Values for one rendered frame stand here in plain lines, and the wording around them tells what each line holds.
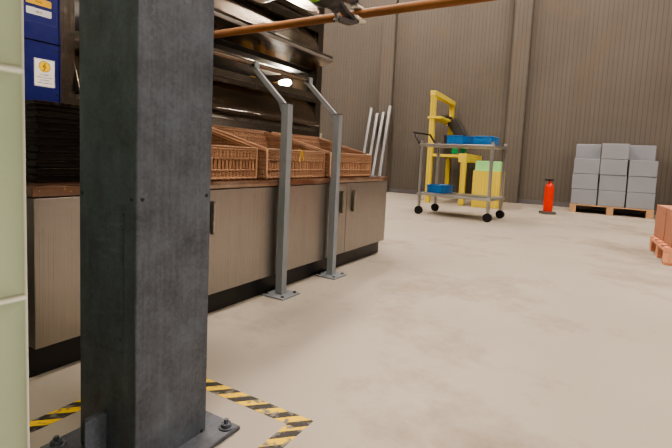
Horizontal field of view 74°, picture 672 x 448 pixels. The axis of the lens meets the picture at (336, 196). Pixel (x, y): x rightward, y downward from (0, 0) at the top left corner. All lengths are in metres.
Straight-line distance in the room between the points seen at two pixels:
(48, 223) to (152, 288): 0.59
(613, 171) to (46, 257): 7.64
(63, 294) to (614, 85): 8.69
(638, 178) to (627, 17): 2.85
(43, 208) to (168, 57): 0.70
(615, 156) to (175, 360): 7.59
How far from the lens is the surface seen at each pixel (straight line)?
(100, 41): 1.09
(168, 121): 1.02
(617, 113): 9.12
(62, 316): 1.64
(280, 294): 2.29
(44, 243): 1.56
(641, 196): 8.19
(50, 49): 2.15
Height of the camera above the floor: 0.70
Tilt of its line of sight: 5 degrees down
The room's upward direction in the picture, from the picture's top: 3 degrees clockwise
